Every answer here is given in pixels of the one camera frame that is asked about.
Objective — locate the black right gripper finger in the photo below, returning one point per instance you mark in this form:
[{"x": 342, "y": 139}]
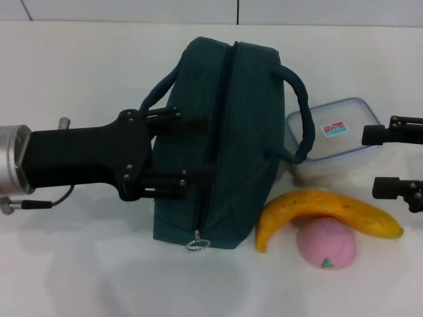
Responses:
[
  {"x": 396, "y": 133},
  {"x": 396, "y": 188}
]

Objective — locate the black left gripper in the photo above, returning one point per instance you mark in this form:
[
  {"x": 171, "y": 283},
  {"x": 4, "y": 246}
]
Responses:
[{"x": 82, "y": 158}]

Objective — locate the clear blue-lidded food container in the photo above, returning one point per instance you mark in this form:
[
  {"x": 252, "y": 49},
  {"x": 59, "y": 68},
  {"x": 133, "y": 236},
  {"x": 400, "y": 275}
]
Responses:
[{"x": 343, "y": 115}]

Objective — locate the dark teal fabric bag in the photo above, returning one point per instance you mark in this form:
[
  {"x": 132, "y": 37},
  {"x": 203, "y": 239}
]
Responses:
[{"x": 241, "y": 138}]

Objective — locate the yellow banana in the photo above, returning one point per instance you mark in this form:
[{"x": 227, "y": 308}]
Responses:
[{"x": 317, "y": 201}]

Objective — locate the pink peach toy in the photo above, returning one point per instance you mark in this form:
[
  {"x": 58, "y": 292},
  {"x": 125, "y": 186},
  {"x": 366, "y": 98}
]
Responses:
[{"x": 327, "y": 246}]

